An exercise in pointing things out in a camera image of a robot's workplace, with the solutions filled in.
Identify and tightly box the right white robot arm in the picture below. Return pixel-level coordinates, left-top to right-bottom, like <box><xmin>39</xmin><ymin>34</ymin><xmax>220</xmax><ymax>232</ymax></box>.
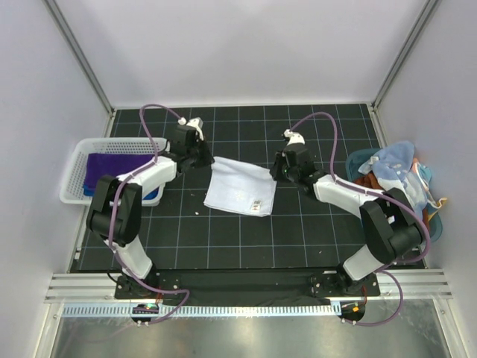
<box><xmin>270</xmin><ymin>143</ymin><xmax>429</xmax><ymax>295</ymax></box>

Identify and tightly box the white cloth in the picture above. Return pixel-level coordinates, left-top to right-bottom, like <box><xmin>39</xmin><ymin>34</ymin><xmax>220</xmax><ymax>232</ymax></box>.
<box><xmin>203</xmin><ymin>157</ymin><xmax>277</xmax><ymax>217</ymax></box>

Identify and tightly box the brown cloth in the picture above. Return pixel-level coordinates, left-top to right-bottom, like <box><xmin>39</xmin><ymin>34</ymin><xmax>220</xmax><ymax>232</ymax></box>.
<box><xmin>353</xmin><ymin>172</ymin><xmax>382</xmax><ymax>189</ymax></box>

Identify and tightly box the white perforated plastic basket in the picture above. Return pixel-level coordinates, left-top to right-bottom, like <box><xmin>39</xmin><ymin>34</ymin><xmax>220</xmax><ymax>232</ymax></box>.
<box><xmin>60</xmin><ymin>137</ymin><xmax>177</xmax><ymax>207</ymax></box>

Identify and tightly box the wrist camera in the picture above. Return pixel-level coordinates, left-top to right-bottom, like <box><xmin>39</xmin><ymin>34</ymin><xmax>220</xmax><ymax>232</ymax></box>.
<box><xmin>177</xmin><ymin>117</ymin><xmax>205</xmax><ymax>141</ymax></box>
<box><xmin>282</xmin><ymin>129</ymin><xmax>305</xmax><ymax>146</ymax></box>

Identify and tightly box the purple towel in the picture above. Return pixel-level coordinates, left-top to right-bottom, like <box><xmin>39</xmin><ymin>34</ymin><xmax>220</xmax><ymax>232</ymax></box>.
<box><xmin>83</xmin><ymin>153</ymin><xmax>153</xmax><ymax>189</ymax></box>

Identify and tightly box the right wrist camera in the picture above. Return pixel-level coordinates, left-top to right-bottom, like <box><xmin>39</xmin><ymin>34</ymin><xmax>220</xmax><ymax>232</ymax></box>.
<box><xmin>282</xmin><ymin>129</ymin><xmax>305</xmax><ymax>146</ymax></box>

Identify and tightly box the yellow patterned cloth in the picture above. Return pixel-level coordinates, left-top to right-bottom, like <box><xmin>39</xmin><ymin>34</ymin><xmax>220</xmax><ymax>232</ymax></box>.
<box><xmin>426</xmin><ymin>197</ymin><xmax>448</xmax><ymax>222</ymax></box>

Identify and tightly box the slotted white cable duct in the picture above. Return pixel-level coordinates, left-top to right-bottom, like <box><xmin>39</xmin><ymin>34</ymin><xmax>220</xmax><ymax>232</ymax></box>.
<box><xmin>62</xmin><ymin>302</ymin><xmax>341</xmax><ymax>319</ymax></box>

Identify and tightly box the teal translucent laundry basket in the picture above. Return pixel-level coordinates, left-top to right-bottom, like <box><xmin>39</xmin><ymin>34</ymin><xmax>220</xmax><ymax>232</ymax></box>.
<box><xmin>345</xmin><ymin>148</ymin><xmax>443</xmax><ymax>242</ymax></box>

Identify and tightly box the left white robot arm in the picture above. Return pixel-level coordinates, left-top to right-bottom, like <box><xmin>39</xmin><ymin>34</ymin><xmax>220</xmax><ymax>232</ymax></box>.
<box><xmin>86</xmin><ymin>118</ymin><xmax>214</xmax><ymax>298</ymax></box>

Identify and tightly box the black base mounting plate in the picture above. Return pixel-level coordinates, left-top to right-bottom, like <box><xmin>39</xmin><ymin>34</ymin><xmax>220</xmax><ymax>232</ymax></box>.
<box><xmin>113</xmin><ymin>270</ymin><xmax>381</xmax><ymax>307</ymax></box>

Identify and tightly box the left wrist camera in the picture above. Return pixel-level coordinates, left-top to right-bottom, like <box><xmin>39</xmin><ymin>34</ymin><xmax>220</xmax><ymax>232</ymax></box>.
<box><xmin>177</xmin><ymin>117</ymin><xmax>205</xmax><ymax>141</ymax></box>

